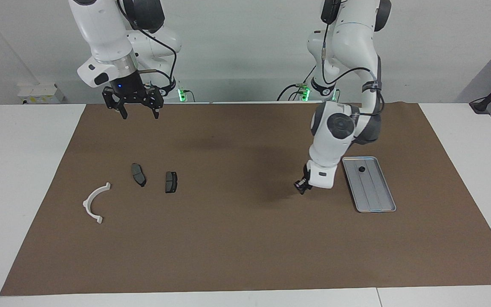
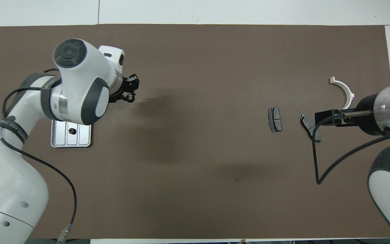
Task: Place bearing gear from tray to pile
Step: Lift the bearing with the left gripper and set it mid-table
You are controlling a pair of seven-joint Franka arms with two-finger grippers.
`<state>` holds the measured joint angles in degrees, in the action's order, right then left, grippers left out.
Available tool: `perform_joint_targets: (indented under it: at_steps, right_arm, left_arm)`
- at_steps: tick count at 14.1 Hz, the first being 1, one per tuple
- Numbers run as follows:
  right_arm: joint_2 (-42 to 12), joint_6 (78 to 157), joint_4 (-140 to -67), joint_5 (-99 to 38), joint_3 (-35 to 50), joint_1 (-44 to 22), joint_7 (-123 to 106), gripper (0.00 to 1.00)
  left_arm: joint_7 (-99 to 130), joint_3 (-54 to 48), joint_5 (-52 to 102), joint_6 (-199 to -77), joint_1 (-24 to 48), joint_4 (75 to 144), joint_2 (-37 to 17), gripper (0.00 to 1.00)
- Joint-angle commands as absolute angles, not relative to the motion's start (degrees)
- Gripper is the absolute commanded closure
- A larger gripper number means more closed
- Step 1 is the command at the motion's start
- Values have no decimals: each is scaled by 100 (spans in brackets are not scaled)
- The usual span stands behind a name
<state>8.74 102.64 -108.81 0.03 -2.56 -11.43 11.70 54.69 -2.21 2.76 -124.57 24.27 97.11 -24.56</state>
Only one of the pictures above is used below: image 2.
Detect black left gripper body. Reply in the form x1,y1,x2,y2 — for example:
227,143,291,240
115,74,140,95

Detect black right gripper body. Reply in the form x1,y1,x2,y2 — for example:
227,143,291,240
355,94,386,136

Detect silver metal tray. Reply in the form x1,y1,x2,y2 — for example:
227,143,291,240
50,120,93,148

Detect long dark grey brake pad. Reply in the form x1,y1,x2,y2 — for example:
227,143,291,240
300,114,322,143

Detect short dark grey brake pad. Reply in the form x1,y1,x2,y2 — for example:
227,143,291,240
268,107,282,133

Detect brown table mat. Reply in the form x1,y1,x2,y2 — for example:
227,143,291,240
0,24,390,239

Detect white semicircular bracket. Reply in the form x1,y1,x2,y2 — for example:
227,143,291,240
329,77,355,110

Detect black camera box on rod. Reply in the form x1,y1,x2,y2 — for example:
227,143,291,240
315,109,373,128

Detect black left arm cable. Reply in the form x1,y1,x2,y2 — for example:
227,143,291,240
1,68,78,244

